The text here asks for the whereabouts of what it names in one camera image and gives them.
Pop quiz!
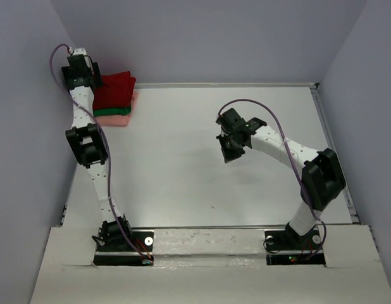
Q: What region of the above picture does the red t shirt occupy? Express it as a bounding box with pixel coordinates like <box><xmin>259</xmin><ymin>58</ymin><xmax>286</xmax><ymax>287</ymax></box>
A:
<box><xmin>93</xmin><ymin>72</ymin><xmax>136</xmax><ymax>110</ymax></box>

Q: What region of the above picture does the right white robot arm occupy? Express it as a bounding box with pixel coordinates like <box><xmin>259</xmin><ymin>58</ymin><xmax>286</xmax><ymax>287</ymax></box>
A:
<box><xmin>216</xmin><ymin>108</ymin><xmax>346</xmax><ymax>248</ymax></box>

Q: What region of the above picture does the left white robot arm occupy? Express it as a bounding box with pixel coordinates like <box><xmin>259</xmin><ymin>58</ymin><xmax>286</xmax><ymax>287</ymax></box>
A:
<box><xmin>61</xmin><ymin>49</ymin><xmax>136</xmax><ymax>251</ymax></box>

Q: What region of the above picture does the folded pink t shirt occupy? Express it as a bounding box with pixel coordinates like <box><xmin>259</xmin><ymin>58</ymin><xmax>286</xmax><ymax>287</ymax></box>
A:
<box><xmin>95</xmin><ymin>92</ymin><xmax>139</xmax><ymax>127</ymax></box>

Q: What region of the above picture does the folded green t shirt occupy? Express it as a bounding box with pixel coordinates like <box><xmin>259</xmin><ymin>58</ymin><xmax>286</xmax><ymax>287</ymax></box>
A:
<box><xmin>94</xmin><ymin>106</ymin><xmax>132</xmax><ymax>117</ymax></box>

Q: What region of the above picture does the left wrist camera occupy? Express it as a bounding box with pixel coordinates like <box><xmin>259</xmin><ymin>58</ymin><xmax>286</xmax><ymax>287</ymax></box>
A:
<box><xmin>71</xmin><ymin>48</ymin><xmax>87</xmax><ymax>56</ymax></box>

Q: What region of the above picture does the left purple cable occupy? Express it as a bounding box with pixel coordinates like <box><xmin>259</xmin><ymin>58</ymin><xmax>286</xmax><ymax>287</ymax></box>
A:
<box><xmin>49</xmin><ymin>43</ymin><xmax>152</xmax><ymax>263</ymax></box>

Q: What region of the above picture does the purple cable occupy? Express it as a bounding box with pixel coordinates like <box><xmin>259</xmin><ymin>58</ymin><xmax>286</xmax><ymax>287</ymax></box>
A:
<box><xmin>216</xmin><ymin>98</ymin><xmax>328</xmax><ymax>262</ymax></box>
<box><xmin>49</xmin><ymin>43</ymin><xmax>152</xmax><ymax>263</ymax></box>

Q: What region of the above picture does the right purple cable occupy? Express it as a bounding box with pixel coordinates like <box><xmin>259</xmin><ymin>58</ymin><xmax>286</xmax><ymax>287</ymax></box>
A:
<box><xmin>216</xmin><ymin>98</ymin><xmax>328</xmax><ymax>262</ymax></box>

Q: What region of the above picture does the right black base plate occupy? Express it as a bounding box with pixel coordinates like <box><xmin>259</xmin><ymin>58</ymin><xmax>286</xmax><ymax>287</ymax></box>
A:
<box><xmin>263</xmin><ymin>229</ymin><xmax>326</xmax><ymax>266</ymax></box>

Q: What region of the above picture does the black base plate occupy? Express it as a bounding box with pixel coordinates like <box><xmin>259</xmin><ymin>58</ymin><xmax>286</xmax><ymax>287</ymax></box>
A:
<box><xmin>263</xmin><ymin>229</ymin><xmax>326</xmax><ymax>266</ymax></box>
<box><xmin>92</xmin><ymin>229</ymin><xmax>154</xmax><ymax>267</ymax></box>

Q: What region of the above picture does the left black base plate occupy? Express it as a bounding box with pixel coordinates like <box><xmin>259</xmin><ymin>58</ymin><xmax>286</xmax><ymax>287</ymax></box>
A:
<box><xmin>92</xmin><ymin>229</ymin><xmax>154</xmax><ymax>267</ymax></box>

